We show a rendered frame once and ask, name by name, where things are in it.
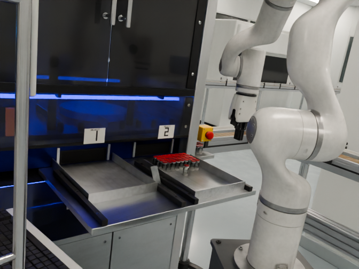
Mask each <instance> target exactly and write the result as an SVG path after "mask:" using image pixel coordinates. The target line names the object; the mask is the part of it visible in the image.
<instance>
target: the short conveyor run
mask: <svg viewBox="0 0 359 269"><path fill-rule="evenodd" d="M213 134H214V137H213V139H212V141H203V142H200V141H198V140H197V142H200V143H203V144H204V145H203V150H205V151H207V152H209V153H211V154H213V153H222V152H231V151H239V150H245V149H251V148H250V146H249V144H248V141H247V138H246V130H245V131H244V136H243V140H240V141H239V140H236V139H234V134H235V126H234V125H233V126H214V127H213Z"/></svg>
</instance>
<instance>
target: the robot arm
mask: <svg viewBox="0 0 359 269"><path fill-rule="evenodd" d="M354 1H355V0H318V3H317V5H315V6H314V7H313V8H311V9H310V10H308V11H307V12H305V13H304V14H302V15H301V16H299V17H298V18H297V19H296V20H295V22H294V23H293V25H292V27H291V29H290V33H289V37H288V45H287V57H286V64H287V72H288V75H289V77H290V80H291V82H292V83H293V84H294V86H295V87H296V88H297V89H298V90H299V91H300V92H301V93H302V94H303V96H304V98H305V100H306V102H307V108H308V109H307V110H300V109H291V108H281V107H266V108H262V109H259V110H258V111H256V102H257V95H256V94H259V88H260V83H261V77H262V72H263V66H264V61H265V57H266V50H263V49H258V48H253V47H255V46H259V45H267V44H271V43H274V42H275V41H277V39H278V38H279V36H280V34H281V32H282V30H283V28H284V26H285V24H286V22H287V20H288V18H289V16H290V13H291V11H292V9H293V7H294V5H295V2H296V0H263V3H262V6H261V9H260V11H259V15H258V17H257V20H256V22H255V24H254V25H253V26H251V27H249V28H247V29H244V30H242V31H241V32H239V33H237V34H236V35H235V36H234V37H233V38H231V39H230V40H229V41H228V43H227V45H226V46H225V48H224V51H223V53H222V56H221V60H220V64H219V72H220V74H222V75H223V76H227V77H235V78H237V83H236V89H235V90H236V91H237V92H236V93H235V94H234V96H233V98H232V102H231V105H230V110H229V115H228V119H230V120H231V121H230V124H232V125H234V126H235V134H234V139H236V140H239V141H240V140H243V136H244V131H245V130H246V138H247V141H248V144H249V146H250V148H251V150H252V152H253V154H254V155H255V157H256V159H257V161H258V163H259V165H260V168H261V172H262V185H261V190H260V196H259V201H258V204H257V209H256V214H255V219H254V224H253V229H252V235H251V239H250V243H247V244H243V245H241V246H240V247H238V248H237V249H236V250H235V252H234V255H233V262H234V265H235V267H236V268H237V269H305V267H304V266H303V264H302V263H301V262H300V261H299V260H298V259H297V258H296V255H297V252H298V248H299V244H300V240H301V235H302V231H303V227H304V224H305V220H306V215H307V211H308V207H309V202H310V198H311V186H310V184H309V183H308V181H307V180H306V179H304V178H303V177H301V176H300V175H298V174H297V173H295V172H293V171H291V170H289V169H288V168H287V167H286V165H285V161H286V160H287V159H293V160H304V161H314V162H327V161H331V160H334V159H336V158H337V157H338V156H340V154H341V153H342V152H343V151H344V149H345V147H346V143H347V138H348V133H347V126H346V121H345V118H344V115H343V112H342V110H341V107H340V105H339V102H338V100H337V97H336V95H335V92H334V89H333V85H332V81H331V72H330V64H331V54H332V46H333V38H334V32H335V28H336V25H337V22H338V20H339V18H340V17H341V15H342V14H343V13H344V11H345V10H346V9H347V8H348V7H349V6H350V5H351V4H352V3H353V2H354ZM240 53H241V56H238V55H239V54H240ZM246 127H247V128H246Z"/></svg>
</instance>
